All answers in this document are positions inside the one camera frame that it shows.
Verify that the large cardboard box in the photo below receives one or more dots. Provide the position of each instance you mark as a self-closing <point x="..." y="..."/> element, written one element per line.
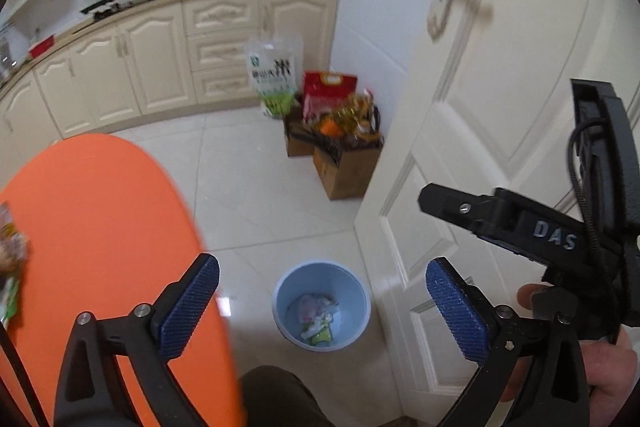
<point x="347" y="174"/>

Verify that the red gift box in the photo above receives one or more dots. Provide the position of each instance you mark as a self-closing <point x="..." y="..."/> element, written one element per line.
<point x="327" y="94"/>

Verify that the white panel door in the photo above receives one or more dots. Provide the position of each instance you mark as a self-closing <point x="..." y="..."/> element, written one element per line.
<point x="525" y="57"/>

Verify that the cream lower kitchen cabinets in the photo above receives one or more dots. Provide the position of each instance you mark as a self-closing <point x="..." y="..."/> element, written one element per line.
<point x="150" y="57"/>

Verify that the white green rice bag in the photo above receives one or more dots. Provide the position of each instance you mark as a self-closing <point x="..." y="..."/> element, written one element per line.
<point x="272" y="77"/>

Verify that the person's leg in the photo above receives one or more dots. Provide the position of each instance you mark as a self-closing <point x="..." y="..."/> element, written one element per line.
<point x="280" y="399"/>

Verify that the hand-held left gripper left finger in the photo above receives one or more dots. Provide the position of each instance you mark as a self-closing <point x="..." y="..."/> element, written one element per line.
<point x="190" y="302"/>

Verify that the small cardboard box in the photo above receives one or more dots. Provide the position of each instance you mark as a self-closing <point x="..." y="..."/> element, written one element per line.
<point x="297" y="137"/>

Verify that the green checked plastic wrapper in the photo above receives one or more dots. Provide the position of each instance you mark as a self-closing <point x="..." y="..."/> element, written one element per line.
<point x="10" y="302"/>

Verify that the yellow oil jug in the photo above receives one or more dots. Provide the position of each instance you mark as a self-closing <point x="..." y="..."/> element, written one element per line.
<point x="347" y="118"/>

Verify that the cream cabinet drawer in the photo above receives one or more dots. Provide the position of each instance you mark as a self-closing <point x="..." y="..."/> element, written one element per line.
<point x="225" y="84"/>
<point x="222" y="49"/>
<point x="220" y="14"/>

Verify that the blue plastic trash bin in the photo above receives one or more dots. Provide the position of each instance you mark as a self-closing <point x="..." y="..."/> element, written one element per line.
<point x="345" y="289"/>

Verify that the person's right hand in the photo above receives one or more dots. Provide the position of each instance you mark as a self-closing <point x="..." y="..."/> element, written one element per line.
<point x="610" y="372"/>

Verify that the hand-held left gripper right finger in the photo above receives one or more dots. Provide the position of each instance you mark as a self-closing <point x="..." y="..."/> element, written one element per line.
<point x="457" y="312"/>

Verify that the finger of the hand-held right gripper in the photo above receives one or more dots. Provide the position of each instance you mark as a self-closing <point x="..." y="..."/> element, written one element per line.
<point x="445" y="204"/>

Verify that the red plastic basin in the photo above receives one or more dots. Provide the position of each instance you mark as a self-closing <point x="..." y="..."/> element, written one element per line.
<point x="41" y="47"/>

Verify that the yellow snack wrapper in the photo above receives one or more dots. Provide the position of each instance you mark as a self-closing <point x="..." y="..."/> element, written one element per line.
<point x="12" y="242"/>

